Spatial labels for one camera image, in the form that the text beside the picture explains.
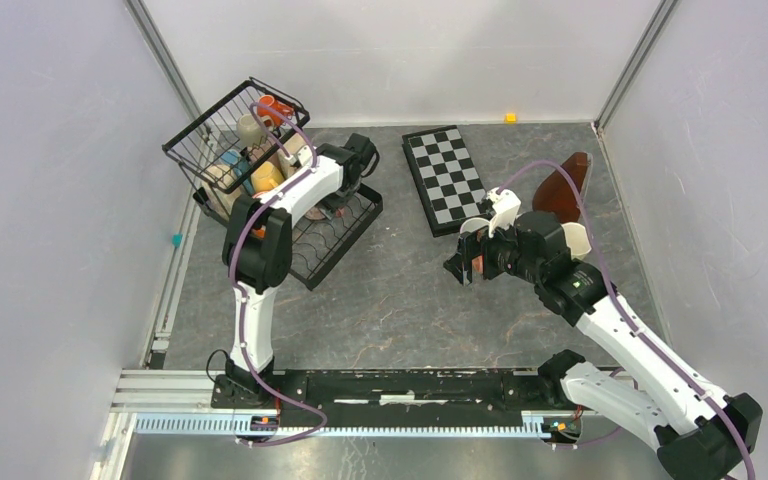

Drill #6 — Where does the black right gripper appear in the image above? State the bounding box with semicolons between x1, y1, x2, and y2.
442;211;543;286

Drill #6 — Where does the yellow mug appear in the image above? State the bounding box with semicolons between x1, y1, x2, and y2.
561;222;592;261

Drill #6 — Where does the pink floral mug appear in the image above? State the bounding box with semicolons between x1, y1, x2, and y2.
304;206;346;221

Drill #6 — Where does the salmon pink mug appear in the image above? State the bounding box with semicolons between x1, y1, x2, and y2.
471;256;484;275

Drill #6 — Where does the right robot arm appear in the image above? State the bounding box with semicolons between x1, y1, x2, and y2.
444;212;763;479

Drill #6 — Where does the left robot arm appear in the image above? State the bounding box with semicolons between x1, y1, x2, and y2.
222;134;380;408

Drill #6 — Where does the black dish rack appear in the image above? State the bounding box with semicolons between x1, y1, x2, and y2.
194;169;383;290

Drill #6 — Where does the orange cup in rack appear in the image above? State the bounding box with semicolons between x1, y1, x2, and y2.
250;226;265;239

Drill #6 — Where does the cream mug in rack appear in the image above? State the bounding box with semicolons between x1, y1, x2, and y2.
202;164;247;219

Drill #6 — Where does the black white chessboard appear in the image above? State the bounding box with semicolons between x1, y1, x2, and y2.
402;125;489;237

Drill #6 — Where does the brown wedge object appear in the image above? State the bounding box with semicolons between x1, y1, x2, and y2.
532;152;591;223

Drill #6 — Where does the tan tall cup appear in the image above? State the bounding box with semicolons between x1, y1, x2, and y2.
276;133;308;179

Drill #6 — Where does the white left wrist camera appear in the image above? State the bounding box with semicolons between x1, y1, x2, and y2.
295;146;314;165

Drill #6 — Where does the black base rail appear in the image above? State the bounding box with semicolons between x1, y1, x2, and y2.
210;368;577;430

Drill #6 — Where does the black wire basket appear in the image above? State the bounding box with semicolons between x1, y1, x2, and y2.
162;77;310;192

